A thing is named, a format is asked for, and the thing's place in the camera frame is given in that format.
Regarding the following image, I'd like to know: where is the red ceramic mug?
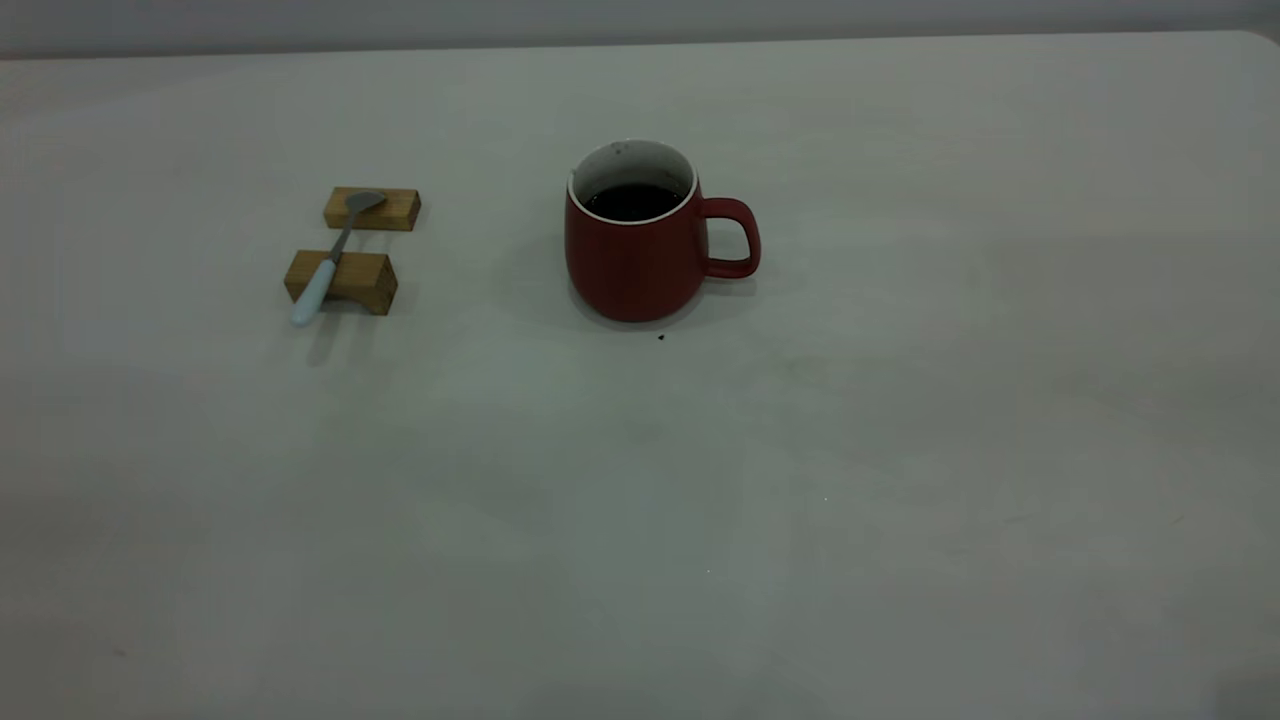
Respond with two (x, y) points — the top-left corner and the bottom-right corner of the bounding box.
(564, 139), (762, 324)

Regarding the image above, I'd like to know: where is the flat rectangular wooden block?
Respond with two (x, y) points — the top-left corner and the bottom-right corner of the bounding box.
(323, 186), (422, 233)

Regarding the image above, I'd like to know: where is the metal spoon with white handle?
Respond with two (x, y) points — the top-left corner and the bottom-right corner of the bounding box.
(291, 190), (388, 327)

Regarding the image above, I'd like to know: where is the arched wooden block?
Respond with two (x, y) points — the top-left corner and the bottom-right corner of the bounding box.
(284, 249), (399, 317)

